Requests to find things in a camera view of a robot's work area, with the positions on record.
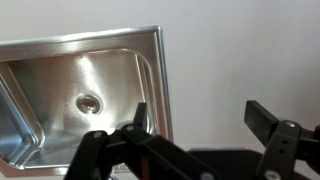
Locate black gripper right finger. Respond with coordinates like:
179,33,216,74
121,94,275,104
244,99,320,180

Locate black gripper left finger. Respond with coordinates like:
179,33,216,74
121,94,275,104
64,101,223,180

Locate round metal sink drain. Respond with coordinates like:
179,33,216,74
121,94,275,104
75,94,103,115

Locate stainless steel sink basin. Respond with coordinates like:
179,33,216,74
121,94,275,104
0,24,175,178

